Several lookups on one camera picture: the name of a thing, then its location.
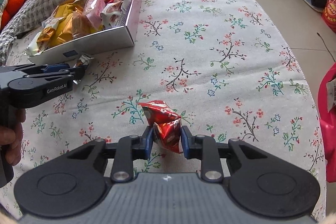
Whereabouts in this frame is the red snack packet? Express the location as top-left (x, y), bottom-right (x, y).
top-left (138, 100), bottom-right (182, 153)

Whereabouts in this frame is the small blue white candy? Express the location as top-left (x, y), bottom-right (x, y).
top-left (73, 53), bottom-right (94, 85)

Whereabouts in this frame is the yellow snack packet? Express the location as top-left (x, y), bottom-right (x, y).
top-left (52, 3), bottom-right (83, 18)
top-left (56, 12), bottom-right (92, 46)

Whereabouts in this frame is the gold snack bar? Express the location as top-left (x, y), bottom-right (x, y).
top-left (37, 26), bottom-right (58, 53)

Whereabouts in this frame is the pink snack packet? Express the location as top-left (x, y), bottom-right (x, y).
top-left (83, 0), bottom-right (106, 30)

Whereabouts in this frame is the white walnut snack packet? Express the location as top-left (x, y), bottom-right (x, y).
top-left (100, 2), bottom-right (123, 30)

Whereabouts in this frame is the person's left hand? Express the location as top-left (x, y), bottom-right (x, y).
top-left (1, 109), bottom-right (26, 166)

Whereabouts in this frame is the small orange plush cushion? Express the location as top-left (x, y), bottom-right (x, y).
top-left (1, 0), bottom-right (27, 30)

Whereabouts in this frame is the floral tablecloth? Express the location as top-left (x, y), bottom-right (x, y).
top-left (0, 0), bottom-right (328, 222)

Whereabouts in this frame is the white pink-lined cardboard box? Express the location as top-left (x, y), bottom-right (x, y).
top-left (26, 0), bottom-right (141, 64)

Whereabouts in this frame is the pink plastic bag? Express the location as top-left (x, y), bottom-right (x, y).
top-left (317, 64), bottom-right (335, 182)

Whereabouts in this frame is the red shopping bag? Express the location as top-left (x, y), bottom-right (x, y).
top-left (322, 0), bottom-right (336, 32)

